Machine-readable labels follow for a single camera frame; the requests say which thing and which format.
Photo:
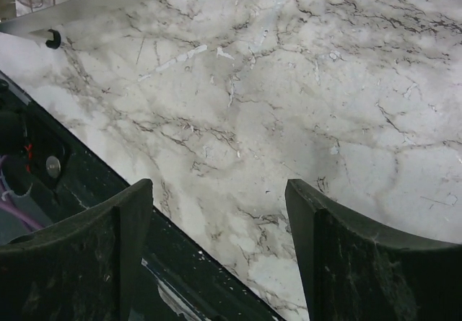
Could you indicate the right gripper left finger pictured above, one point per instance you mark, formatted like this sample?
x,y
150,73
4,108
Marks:
x,y
81,268

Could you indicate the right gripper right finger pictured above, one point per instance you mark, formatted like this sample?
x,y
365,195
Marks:
x,y
355,268

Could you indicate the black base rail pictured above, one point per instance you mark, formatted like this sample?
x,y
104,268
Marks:
x,y
48,176

